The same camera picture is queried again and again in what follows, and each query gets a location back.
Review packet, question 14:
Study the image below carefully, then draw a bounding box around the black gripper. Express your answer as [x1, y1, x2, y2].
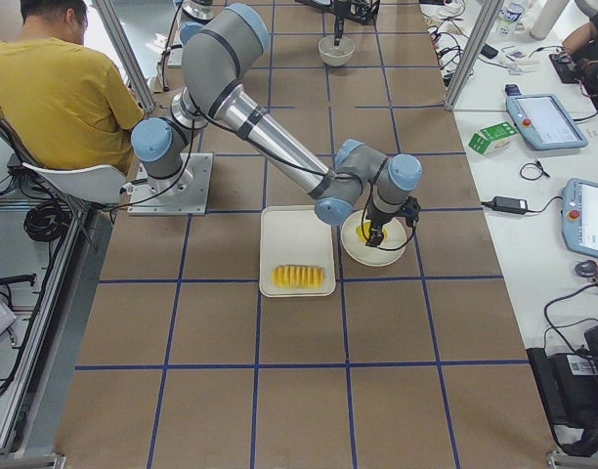
[365, 192, 421, 247]
[329, 0, 380, 47]

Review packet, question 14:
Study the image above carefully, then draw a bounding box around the yellow lemon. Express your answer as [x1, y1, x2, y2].
[356, 221, 388, 247]

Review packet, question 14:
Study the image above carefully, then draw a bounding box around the white ceramic bowl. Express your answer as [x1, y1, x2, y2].
[318, 36, 356, 67]

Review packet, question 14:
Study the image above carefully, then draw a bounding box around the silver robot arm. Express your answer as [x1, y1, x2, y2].
[174, 0, 380, 48]
[131, 3, 422, 248]

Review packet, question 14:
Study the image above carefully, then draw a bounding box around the cream round plate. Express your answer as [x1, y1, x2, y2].
[341, 210, 407, 267]

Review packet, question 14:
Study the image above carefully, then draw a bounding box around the cream rectangular tray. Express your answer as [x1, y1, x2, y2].
[259, 205, 336, 298]

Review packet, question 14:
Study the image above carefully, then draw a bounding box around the sliced yellow fruit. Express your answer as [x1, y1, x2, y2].
[272, 265, 324, 289]

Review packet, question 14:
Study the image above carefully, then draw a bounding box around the black power adapter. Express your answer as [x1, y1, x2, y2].
[492, 196, 529, 215]

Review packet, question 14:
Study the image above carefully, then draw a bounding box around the green white carton box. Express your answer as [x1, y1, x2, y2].
[468, 121, 518, 155]

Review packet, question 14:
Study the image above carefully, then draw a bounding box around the plastic water bottle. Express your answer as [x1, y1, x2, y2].
[496, 1, 525, 40]

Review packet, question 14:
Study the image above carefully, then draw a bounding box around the far blue teach pendant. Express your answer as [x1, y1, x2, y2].
[505, 94, 588, 150]

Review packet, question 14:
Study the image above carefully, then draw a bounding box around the blue teach pendant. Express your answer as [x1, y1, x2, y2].
[505, 94, 588, 150]
[561, 178, 598, 258]

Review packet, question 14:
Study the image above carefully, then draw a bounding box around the near blue teach pendant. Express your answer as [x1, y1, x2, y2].
[561, 178, 598, 258]

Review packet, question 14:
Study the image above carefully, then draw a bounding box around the black laptop bag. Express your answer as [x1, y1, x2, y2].
[527, 325, 598, 457]

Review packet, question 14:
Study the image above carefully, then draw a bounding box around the white plastic chair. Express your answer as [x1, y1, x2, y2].
[0, 92, 130, 255]

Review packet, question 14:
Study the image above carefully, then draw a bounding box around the man in yellow shirt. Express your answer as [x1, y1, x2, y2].
[0, 1, 144, 173]

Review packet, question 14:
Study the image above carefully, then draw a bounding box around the aluminium frame post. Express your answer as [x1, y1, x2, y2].
[445, 0, 503, 110]

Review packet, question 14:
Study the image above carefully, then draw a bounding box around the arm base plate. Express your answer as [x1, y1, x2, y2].
[127, 152, 214, 216]
[153, 32, 183, 67]

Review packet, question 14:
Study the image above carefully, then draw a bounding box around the black coiled cable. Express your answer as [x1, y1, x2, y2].
[23, 199, 70, 244]

